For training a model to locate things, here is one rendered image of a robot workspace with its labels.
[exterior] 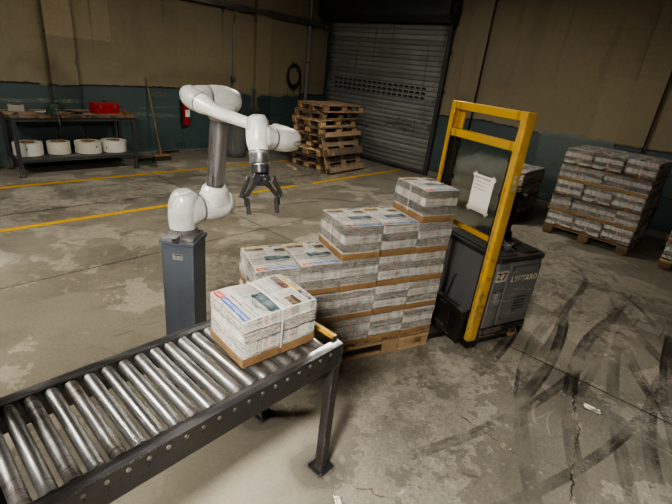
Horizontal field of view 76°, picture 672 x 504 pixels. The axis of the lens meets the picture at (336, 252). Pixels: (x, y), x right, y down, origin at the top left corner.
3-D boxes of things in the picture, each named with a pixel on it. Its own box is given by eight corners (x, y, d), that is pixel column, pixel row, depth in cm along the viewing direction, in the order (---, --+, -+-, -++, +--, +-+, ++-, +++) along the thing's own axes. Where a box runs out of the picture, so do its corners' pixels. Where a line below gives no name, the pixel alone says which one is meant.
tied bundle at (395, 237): (353, 237, 323) (357, 208, 314) (385, 234, 336) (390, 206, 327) (380, 258, 292) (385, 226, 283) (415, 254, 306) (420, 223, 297)
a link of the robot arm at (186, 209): (163, 224, 246) (161, 187, 238) (192, 219, 259) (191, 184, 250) (176, 233, 236) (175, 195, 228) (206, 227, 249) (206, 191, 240)
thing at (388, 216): (357, 208, 313) (357, 207, 313) (390, 207, 326) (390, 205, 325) (385, 226, 283) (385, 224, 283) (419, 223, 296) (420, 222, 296)
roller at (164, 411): (128, 365, 180) (127, 355, 178) (187, 431, 152) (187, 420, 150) (116, 370, 177) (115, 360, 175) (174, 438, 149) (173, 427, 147)
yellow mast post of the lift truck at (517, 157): (460, 335, 350) (518, 110, 281) (468, 333, 354) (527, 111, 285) (467, 342, 342) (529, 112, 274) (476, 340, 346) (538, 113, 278)
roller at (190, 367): (172, 348, 194) (172, 338, 192) (234, 405, 166) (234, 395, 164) (162, 352, 190) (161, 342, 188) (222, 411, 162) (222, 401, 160)
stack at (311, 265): (237, 349, 318) (239, 246, 285) (372, 324, 369) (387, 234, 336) (251, 383, 286) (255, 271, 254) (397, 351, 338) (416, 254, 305)
